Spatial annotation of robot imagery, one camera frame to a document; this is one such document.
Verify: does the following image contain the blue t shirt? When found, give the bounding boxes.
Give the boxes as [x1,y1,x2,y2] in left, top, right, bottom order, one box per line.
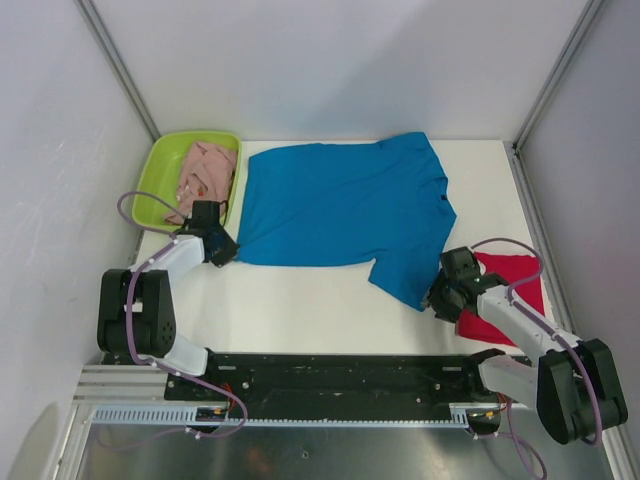
[237,132,456,310]

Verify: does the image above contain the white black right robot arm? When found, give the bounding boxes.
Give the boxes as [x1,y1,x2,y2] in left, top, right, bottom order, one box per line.
[425,247,629,444]

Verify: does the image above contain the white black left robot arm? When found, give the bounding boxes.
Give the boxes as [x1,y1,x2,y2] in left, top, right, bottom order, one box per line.
[97,200,239,400]

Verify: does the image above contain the pink t shirt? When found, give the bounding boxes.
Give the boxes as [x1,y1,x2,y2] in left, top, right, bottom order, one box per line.
[164,141,238,225]

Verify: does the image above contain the green plastic basin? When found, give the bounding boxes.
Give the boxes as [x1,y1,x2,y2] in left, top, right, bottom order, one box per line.
[132,130,242,231]

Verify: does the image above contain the folded red t shirt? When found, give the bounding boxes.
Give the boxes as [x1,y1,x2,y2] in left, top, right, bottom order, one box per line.
[455,251,546,347]

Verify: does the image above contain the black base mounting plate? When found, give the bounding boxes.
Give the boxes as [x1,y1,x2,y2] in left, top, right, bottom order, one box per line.
[163,352,481,406]

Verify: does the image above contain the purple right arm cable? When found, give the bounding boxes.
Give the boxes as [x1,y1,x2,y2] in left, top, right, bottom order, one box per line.
[469,238,601,446]

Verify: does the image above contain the right aluminium corner post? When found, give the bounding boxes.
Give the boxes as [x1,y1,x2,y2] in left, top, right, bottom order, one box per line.
[514,0,609,151]

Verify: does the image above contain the aluminium corner post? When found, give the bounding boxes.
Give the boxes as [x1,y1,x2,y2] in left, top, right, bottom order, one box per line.
[74,0,160,142]
[514,0,609,151]

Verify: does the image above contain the aluminium frame rail front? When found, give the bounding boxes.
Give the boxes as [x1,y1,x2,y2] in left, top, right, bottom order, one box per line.
[72,365,531,407]

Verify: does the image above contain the grey slotted cable duct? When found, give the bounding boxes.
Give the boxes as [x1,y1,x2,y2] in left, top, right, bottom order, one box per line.
[93,405,469,428]

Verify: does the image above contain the left aluminium corner post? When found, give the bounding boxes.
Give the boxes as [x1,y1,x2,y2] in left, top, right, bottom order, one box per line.
[74,0,160,142]

